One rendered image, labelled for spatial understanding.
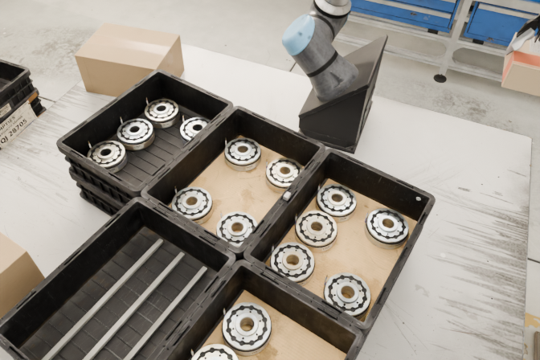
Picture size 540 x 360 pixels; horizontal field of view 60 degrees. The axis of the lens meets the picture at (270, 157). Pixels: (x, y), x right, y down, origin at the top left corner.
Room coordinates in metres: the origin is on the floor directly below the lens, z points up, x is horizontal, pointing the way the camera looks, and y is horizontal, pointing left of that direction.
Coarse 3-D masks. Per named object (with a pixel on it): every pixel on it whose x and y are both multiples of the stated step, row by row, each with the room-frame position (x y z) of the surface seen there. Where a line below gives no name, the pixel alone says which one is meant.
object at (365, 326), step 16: (320, 160) 0.81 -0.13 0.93; (352, 160) 0.82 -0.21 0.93; (384, 176) 0.76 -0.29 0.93; (416, 192) 0.72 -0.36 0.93; (272, 224) 0.61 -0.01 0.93; (416, 224) 0.62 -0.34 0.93; (256, 240) 0.56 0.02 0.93; (400, 256) 0.53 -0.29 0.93; (272, 272) 0.48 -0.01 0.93; (304, 288) 0.45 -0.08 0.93; (384, 288) 0.46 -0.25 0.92; (320, 304) 0.42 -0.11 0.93; (352, 320) 0.39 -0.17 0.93; (368, 320) 0.39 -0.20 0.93
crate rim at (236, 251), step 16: (288, 128) 0.92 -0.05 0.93; (192, 144) 0.85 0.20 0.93; (320, 144) 0.87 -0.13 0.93; (176, 160) 0.79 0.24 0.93; (160, 176) 0.74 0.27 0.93; (304, 176) 0.75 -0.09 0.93; (144, 192) 0.69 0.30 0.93; (160, 208) 0.64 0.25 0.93; (272, 208) 0.65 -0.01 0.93; (192, 224) 0.60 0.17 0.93; (224, 240) 0.56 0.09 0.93; (240, 256) 0.53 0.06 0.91
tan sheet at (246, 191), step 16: (224, 160) 0.89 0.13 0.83; (272, 160) 0.90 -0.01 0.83; (208, 176) 0.83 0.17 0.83; (224, 176) 0.83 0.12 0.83; (240, 176) 0.83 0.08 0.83; (256, 176) 0.83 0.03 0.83; (208, 192) 0.77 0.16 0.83; (224, 192) 0.77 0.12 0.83; (240, 192) 0.77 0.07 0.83; (256, 192) 0.78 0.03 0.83; (272, 192) 0.78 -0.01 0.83; (224, 208) 0.72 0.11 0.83; (240, 208) 0.72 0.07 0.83; (256, 208) 0.72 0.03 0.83; (208, 224) 0.67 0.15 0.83
